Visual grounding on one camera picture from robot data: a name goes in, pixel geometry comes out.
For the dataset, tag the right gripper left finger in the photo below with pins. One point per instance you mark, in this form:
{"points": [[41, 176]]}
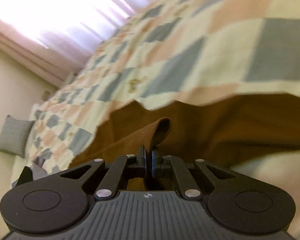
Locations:
{"points": [[123, 169]]}

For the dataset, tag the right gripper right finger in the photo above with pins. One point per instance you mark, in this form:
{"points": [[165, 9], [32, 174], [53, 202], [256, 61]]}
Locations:
{"points": [[175, 170]]}

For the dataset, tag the brown garment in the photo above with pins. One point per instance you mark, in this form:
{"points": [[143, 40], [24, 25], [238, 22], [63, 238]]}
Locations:
{"points": [[226, 133]]}

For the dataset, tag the grey garment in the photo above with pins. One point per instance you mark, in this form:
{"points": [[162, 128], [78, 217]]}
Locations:
{"points": [[38, 172]]}

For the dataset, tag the grey knit cushion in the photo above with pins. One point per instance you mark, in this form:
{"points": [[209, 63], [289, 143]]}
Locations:
{"points": [[14, 135]]}

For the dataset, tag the checkered quilt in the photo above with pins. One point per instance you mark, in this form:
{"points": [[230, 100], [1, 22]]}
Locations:
{"points": [[192, 51]]}

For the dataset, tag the pink curtain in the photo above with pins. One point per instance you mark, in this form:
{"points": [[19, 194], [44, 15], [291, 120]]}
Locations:
{"points": [[55, 38]]}

